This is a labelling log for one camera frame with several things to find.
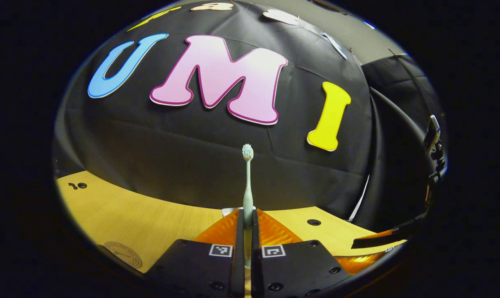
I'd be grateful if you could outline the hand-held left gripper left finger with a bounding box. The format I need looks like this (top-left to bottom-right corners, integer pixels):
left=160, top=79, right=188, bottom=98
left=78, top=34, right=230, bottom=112
left=144, top=209, right=245, bottom=298

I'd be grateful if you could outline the white toothpaste tube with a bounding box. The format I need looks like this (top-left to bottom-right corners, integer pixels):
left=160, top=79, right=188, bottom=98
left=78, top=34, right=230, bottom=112
left=221, top=206, right=257, bottom=218

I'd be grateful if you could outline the black backdrop cloth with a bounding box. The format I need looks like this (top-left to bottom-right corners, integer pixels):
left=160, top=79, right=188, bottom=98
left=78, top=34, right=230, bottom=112
left=53, top=0, right=447, bottom=232

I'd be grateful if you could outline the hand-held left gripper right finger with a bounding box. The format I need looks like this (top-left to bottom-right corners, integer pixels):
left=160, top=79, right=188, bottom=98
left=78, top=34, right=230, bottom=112
left=251, top=209, right=355, bottom=298

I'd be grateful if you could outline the wooden desktop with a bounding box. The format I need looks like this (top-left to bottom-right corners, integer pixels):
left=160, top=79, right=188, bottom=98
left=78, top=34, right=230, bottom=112
left=55, top=170, right=409, bottom=274

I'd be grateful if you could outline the pale green toothbrush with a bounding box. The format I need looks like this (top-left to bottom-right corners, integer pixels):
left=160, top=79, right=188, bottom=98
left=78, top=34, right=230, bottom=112
left=241, top=144, right=255, bottom=268

